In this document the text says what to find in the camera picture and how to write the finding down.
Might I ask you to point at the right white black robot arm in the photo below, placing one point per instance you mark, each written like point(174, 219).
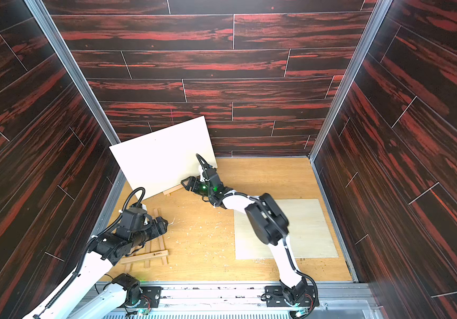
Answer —
point(268, 222)

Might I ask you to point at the small wooden easel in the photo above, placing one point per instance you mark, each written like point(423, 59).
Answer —
point(171, 190)
point(155, 249)

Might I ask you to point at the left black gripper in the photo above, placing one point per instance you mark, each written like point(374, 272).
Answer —
point(156, 230)

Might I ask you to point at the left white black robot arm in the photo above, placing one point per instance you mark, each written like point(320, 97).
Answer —
point(99, 258)

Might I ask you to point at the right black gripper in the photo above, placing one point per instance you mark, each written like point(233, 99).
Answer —
point(192, 183)

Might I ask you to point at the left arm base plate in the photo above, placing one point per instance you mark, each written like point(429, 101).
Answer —
point(143, 297)

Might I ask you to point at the white wooden board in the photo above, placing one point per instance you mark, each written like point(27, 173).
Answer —
point(161, 160)
point(308, 230)

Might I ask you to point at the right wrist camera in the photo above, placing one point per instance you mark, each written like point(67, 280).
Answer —
point(201, 170)

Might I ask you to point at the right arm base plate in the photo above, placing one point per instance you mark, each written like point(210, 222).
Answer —
point(280, 296)

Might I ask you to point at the metal base rail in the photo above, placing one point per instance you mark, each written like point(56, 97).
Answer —
point(242, 300)

